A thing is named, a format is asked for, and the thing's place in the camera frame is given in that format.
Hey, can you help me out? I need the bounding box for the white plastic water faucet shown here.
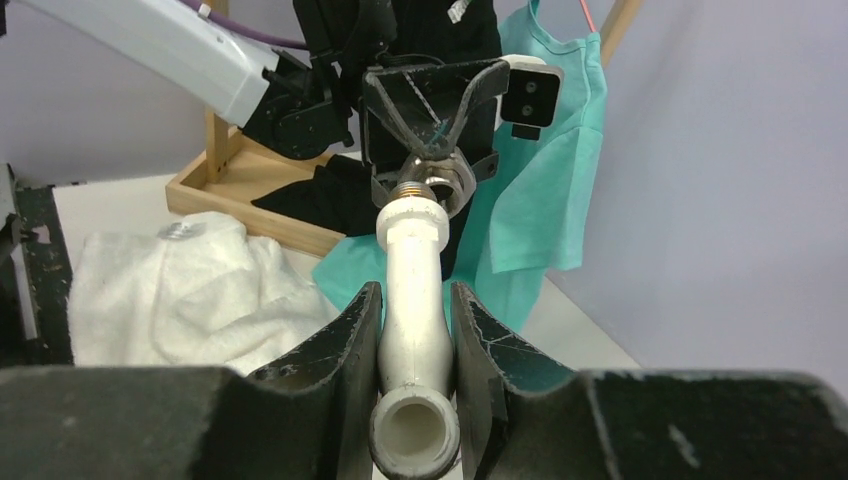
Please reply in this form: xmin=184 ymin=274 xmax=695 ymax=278
xmin=369 ymin=181 xmax=460 ymax=479

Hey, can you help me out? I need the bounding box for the white terry towel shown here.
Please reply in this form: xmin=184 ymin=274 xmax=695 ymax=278
xmin=67 ymin=212 xmax=335 ymax=375

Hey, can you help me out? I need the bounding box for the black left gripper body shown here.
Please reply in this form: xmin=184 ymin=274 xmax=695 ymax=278
xmin=291 ymin=1 xmax=504 ymax=166

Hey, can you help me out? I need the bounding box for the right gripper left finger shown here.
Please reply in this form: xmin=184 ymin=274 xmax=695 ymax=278
xmin=1 ymin=282 xmax=383 ymax=479

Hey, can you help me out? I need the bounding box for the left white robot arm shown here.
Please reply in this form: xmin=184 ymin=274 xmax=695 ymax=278
xmin=33 ymin=1 xmax=510 ymax=160

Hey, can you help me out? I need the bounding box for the teal t-shirt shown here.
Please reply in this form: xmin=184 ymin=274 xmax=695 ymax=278
xmin=311 ymin=0 xmax=609 ymax=333

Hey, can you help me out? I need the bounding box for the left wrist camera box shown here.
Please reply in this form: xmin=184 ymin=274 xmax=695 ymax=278
xmin=496 ymin=54 xmax=565 ymax=141

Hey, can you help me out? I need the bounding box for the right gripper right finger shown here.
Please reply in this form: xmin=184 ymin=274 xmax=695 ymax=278
xmin=451 ymin=282 xmax=847 ymax=479

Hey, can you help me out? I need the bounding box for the black t-shirt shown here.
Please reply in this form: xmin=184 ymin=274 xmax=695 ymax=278
xmin=252 ymin=1 xmax=501 ymax=237

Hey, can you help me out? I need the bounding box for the wooden clothes rack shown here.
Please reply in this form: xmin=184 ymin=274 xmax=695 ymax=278
xmin=164 ymin=0 xmax=644 ymax=260

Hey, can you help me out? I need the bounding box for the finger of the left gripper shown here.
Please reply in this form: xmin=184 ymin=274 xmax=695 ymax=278
xmin=361 ymin=66 xmax=438 ymax=163
xmin=430 ymin=58 xmax=510 ymax=163

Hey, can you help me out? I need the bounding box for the silver metal pipe fitting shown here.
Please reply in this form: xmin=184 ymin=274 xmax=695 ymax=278
xmin=398 ymin=149 xmax=477 ymax=218

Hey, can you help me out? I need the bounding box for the pink clothes hanger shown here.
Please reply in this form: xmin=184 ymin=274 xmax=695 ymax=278
xmin=579 ymin=0 xmax=597 ymax=33

